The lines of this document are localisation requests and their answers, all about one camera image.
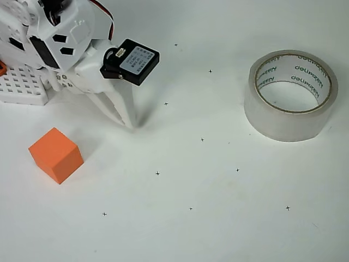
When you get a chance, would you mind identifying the orange cube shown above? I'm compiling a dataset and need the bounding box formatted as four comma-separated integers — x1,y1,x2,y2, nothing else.
28,127,85,186

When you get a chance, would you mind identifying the clear packing tape roll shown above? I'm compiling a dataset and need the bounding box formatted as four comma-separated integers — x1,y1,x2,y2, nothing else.
243,49,340,143

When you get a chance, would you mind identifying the white perforated base plate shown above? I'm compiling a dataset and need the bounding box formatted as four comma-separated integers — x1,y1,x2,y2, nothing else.
0,64,50,106

